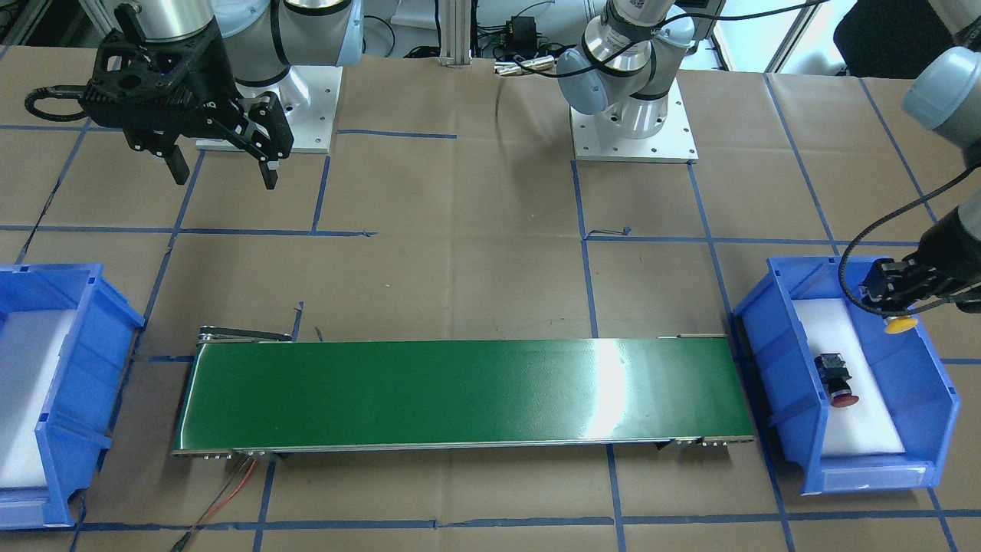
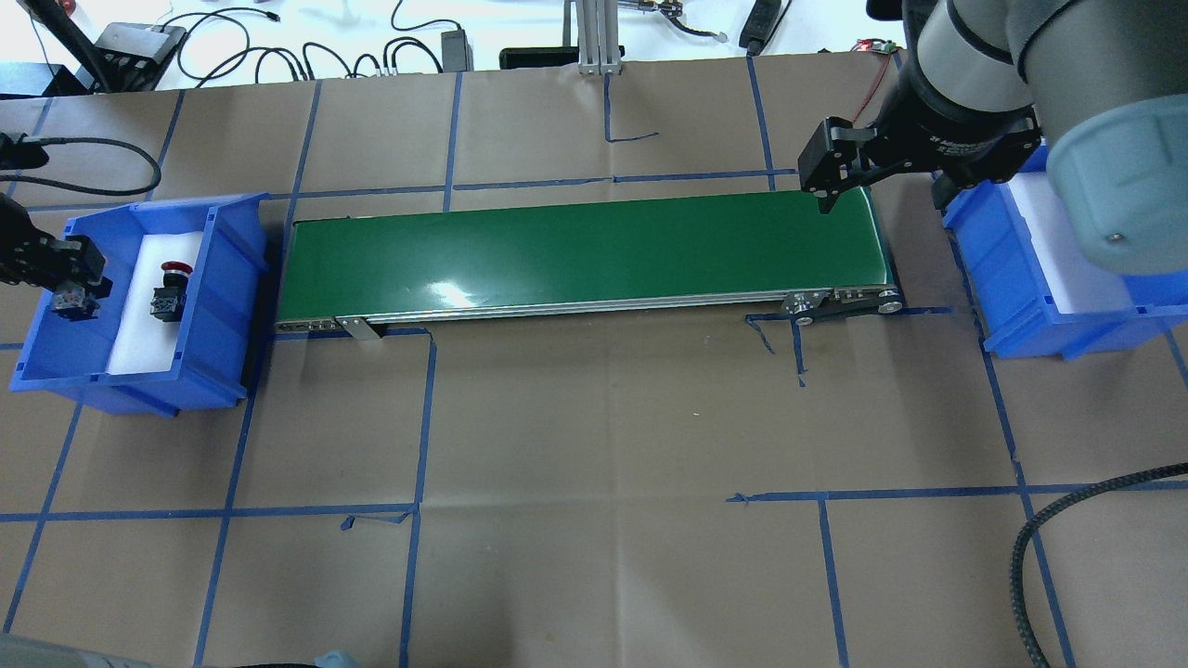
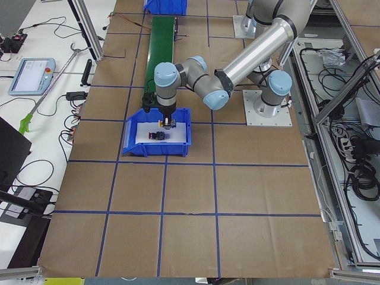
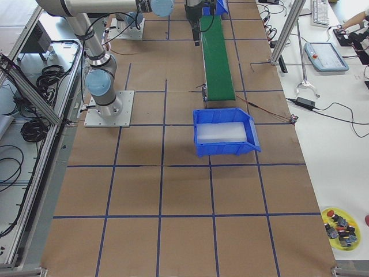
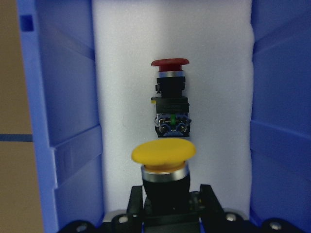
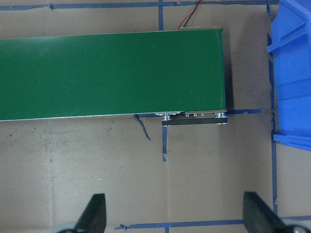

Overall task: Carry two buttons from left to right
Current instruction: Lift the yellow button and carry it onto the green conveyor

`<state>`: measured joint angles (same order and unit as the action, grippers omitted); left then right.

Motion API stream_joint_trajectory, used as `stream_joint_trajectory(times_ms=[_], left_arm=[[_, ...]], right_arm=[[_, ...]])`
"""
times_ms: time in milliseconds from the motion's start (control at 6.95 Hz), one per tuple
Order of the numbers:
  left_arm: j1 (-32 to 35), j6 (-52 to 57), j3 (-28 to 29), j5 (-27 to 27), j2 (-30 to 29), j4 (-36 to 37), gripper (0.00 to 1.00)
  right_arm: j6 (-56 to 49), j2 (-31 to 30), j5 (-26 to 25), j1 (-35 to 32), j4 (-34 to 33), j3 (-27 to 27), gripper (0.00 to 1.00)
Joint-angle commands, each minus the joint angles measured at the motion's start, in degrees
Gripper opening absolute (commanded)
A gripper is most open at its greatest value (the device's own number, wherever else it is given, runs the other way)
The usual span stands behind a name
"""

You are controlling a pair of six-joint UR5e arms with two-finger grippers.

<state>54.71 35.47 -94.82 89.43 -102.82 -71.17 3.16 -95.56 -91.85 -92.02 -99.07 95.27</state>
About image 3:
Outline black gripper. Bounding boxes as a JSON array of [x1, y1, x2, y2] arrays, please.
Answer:
[[159, 104, 175, 127]]

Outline red push button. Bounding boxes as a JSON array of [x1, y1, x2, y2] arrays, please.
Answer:
[[148, 131, 165, 141]]

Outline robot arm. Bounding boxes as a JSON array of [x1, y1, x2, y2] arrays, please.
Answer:
[[154, 1, 312, 129], [241, 12, 271, 39]]

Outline left blue plastic bin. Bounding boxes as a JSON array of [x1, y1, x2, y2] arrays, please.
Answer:
[[122, 108, 192, 157]]

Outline blue plastic bin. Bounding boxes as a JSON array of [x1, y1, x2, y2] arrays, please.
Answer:
[[143, 0, 188, 15], [122, 108, 192, 157]]

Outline white foam pad left bin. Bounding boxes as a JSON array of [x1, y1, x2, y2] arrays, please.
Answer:
[[135, 122, 187, 143]]

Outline green conveyor belt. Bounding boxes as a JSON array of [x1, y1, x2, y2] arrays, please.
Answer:
[[142, 16, 177, 113]]

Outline black handheld device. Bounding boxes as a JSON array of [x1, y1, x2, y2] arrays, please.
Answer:
[[80, 59, 93, 87]]

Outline black power adapter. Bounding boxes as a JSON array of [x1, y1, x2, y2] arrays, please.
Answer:
[[65, 91, 88, 101]]

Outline right blue plastic bin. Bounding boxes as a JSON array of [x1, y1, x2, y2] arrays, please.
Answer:
[[143, 0, 188, 15]]

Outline robot teach pendant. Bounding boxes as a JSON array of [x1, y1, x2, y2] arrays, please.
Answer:
[[8, 58, 56, 96]]

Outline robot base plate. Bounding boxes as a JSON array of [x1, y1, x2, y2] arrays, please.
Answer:
[[233, 15, 257, 39], [242, 90, 293, 127]]

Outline aluminium frame post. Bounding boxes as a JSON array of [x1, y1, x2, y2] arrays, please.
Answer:
[[67, 0, 104, 62]]

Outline green handled reacher tool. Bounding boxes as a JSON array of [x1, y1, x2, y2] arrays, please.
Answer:
[[18, 43, 87, 135]]

